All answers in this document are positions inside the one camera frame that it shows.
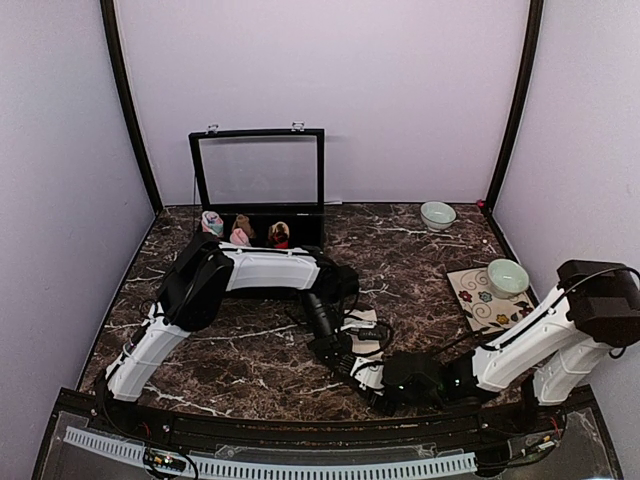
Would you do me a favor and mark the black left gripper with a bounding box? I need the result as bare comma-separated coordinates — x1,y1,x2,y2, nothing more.
298,289,353,380

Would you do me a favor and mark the white brown striped sock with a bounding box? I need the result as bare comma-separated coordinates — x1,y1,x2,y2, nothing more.
341,309,380,354

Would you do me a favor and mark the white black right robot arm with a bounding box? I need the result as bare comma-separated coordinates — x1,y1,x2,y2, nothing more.
351,260,639,434

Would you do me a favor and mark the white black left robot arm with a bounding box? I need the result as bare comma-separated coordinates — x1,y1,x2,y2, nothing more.
96,232,359,436

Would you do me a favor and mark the floral patterned coaster tile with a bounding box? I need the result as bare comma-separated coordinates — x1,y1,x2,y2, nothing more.
446,266,534,336

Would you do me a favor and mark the white cup on coaster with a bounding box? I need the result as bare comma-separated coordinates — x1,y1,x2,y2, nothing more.
487,259,530,299

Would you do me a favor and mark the pale green ceramic bowl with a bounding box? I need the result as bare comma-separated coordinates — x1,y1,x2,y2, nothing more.
420,201,457,232

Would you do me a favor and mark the black glass-lid sock box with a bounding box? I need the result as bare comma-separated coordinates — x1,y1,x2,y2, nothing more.
188,123,326,248

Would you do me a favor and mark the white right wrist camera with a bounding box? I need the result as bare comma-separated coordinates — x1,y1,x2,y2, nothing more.
350,357,384,391

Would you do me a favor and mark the white slotted cable duct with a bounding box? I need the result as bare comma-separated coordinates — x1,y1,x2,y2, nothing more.
63,427,478,479

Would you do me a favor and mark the black table edge rail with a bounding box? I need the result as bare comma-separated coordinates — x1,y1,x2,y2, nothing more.
46,386,596,453

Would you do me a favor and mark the black left frame post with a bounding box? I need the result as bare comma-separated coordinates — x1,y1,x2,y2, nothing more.
99,0,164,215

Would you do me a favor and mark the black frame post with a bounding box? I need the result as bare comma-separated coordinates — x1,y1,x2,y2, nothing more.
484,0,544,215
99,0,164,215

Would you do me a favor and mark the black right frame post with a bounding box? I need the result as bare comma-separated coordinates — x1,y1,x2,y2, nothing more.
484,0,544,215

